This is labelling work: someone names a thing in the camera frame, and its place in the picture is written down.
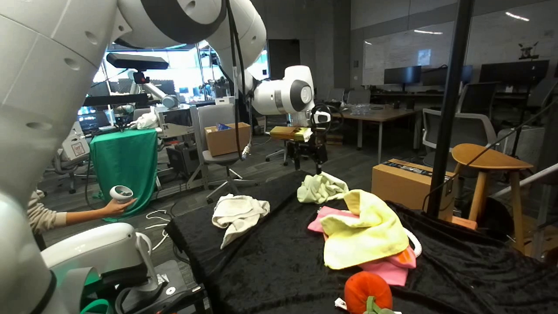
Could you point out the white mesh office chair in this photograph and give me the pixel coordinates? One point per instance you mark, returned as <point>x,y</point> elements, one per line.
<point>464,131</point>

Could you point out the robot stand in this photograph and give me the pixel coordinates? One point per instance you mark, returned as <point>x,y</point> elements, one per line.
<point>174,290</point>

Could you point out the whiteboard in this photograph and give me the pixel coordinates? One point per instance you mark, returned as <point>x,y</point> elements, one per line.
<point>488,39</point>

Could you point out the white crumpled cloth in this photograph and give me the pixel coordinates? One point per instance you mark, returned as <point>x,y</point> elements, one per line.
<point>146,120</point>

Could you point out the large cardboard box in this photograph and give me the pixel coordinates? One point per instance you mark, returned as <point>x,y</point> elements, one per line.
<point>401,185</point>

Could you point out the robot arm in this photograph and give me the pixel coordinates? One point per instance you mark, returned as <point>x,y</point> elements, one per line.
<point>48,87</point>

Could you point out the person's hand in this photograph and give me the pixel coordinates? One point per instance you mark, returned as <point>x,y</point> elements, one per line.
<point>117,206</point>

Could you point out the hand controller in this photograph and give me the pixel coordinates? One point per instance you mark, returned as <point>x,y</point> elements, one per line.
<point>120,192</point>

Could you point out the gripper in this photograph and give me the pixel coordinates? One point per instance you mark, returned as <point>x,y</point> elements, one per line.
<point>310,149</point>

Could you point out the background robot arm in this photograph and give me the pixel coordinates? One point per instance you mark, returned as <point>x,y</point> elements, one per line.
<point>159,93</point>

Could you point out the open cardboard box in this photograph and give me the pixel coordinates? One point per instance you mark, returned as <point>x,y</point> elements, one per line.
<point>226,139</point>

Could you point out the row of monitors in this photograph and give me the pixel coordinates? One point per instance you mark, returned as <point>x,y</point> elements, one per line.
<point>510,72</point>

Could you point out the yellow cloth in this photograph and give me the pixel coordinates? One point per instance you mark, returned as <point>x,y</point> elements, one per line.
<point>366,231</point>

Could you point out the green covered table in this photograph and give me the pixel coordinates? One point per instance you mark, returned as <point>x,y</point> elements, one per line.
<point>124,168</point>

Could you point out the black velvet cloth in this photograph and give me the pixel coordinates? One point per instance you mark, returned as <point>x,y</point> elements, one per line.
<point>279,270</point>

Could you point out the orange plush pumpkin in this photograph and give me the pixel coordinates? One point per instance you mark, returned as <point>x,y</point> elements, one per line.
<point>366,290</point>

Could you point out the black pole stand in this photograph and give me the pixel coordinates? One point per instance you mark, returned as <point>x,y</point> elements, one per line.
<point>449,109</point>

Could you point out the black computer case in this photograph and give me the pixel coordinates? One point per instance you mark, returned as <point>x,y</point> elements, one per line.
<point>183,159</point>

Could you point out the person's forearm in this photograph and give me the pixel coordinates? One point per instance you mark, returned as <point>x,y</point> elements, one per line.
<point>52,216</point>

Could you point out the pink cloth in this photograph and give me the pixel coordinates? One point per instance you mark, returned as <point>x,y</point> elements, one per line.
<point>388,272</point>

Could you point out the camera on mount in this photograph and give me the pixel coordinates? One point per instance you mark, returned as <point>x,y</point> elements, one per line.
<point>137,62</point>

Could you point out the black office chair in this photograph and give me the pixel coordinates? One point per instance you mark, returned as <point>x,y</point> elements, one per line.
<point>477,98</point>

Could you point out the wooden stool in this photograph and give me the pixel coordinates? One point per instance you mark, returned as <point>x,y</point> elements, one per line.
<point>488,159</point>

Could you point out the grey office chair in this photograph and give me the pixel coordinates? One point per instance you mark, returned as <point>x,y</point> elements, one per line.
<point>218,161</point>

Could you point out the white towel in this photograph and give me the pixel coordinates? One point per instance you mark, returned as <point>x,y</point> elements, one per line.
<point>237,213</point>

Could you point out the pale green cloth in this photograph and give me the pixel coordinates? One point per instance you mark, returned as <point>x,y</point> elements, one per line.
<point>320,188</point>

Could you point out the wooden table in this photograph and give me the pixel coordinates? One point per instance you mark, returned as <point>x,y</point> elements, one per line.
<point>379,115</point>

